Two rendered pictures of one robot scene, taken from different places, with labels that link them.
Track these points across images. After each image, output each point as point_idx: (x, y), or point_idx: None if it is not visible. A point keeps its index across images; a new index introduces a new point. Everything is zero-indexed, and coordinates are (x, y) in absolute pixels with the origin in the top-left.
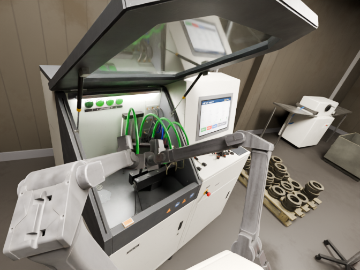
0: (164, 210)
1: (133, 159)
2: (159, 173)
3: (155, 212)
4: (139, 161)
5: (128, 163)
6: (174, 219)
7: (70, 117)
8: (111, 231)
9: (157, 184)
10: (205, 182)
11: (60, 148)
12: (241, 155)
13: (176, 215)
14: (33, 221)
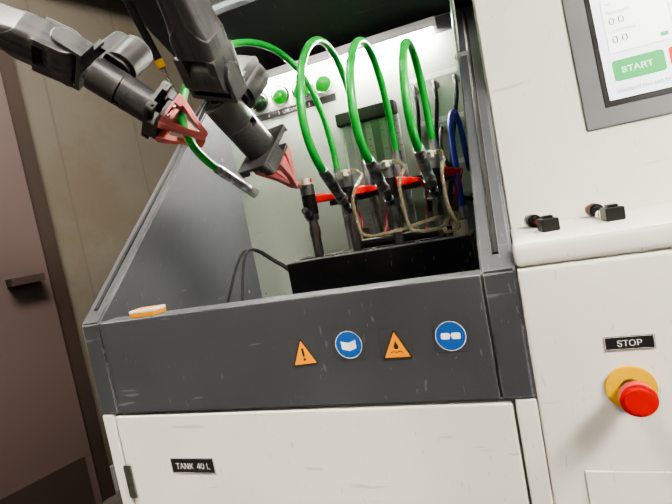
0: (276, 339)
1: (59, 39)
2: (375, 253)
3: (226, 316)
4: (147, 97)
5: (18, 28)
6: (383, 462)
7: (200, 116)
8: (114, 318)
9: None
10: (560, 281)
11: None
12: None
13: (387, 440)
14: None
